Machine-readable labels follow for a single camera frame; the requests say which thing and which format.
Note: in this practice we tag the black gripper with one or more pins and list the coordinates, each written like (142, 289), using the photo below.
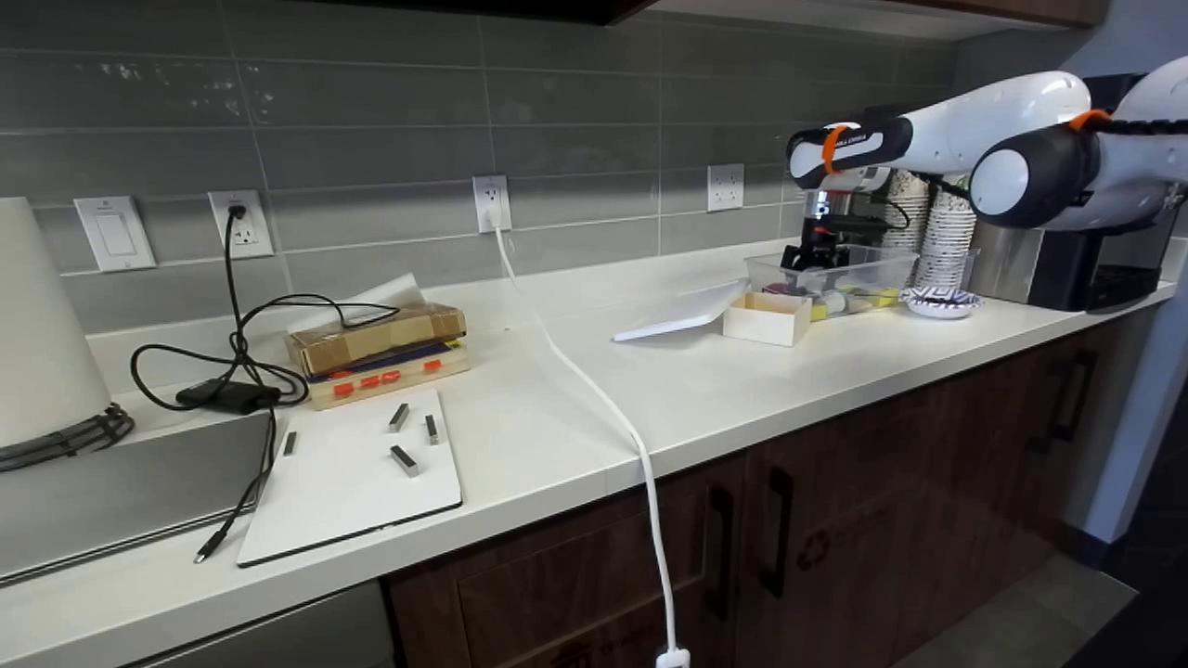
(829, 225)

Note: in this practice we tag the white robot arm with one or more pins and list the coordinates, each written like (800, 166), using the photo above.
(1032, 151)

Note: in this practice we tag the patterned paper bowl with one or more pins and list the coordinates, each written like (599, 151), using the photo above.
(940, 300)

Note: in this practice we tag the small brown cardboard box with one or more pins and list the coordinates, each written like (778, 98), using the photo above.
(771, 315)

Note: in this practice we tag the clear plastic storage bin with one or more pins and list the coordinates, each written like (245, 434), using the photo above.
(867, 281)

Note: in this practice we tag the stack of paper cups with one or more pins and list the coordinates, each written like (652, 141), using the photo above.
(946, 242)

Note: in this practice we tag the black coffee machine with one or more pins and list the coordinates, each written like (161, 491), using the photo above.
(1099, 267)

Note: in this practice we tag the stacked brown flat boxes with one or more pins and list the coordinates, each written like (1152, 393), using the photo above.
(401, 351)

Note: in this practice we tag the white cutting board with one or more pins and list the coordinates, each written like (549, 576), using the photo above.
(349, 474)

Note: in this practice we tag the paper towel roll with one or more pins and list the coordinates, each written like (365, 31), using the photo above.
(46, 370)

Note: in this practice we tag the white wall outlet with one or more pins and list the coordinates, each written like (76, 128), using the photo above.
(492, 200)

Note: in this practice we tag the white light switch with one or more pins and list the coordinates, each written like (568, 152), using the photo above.
(114, 231)

